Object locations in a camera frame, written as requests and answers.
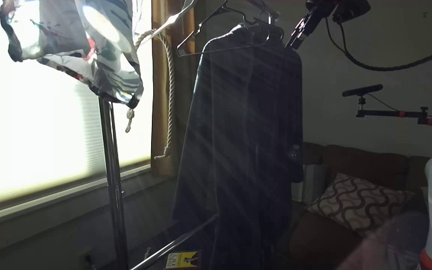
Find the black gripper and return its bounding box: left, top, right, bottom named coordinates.
left=283, top=0, right=340, bottom=51

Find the hanger carrying robe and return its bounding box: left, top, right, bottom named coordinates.
left=247, top=12, right=285, bottom=47

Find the dark blue velvet robe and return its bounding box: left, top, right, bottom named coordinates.
left=172, top=23, right=306, bottom=270

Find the brown sofa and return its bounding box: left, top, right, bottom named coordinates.
left=288, top=143, right=432, bottom=270

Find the tan curtain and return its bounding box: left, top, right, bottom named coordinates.
left=151, top=0, right=198, bottom=179

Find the brown white patterned pillow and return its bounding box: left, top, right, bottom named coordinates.
left=306, top=171, right=417, bottom=237

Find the patterned white fabric garment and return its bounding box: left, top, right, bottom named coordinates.
left=0, top=0, right=145, bottom=110

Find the pink blanket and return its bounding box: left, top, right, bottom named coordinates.
left=334, top=209, right=430, bottom=270

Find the chrome rack upright pole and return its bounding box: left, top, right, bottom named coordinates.
left=97, top=96, right=130, bottom=270

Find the white window blind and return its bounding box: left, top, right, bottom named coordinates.
left=0, top=0, right=154, bottom=209

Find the grey window sill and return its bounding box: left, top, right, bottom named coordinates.
left=0, top=159, right=172, bottom=231

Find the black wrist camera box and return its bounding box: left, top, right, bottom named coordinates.
left=331, top=0, right=372, bottom=24

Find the black bar camera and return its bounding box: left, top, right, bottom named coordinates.
left=340, top=83, right=385, bottom=99

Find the white twisted cord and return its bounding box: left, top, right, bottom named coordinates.
left=133, top=0, right=198, bottom=161

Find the white cord tassel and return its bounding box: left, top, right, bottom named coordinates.
left=121, top=105, right=135, bottom=135

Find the chrome rack lower rail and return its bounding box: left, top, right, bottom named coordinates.
left=130, top=212, right=220, bottom=270

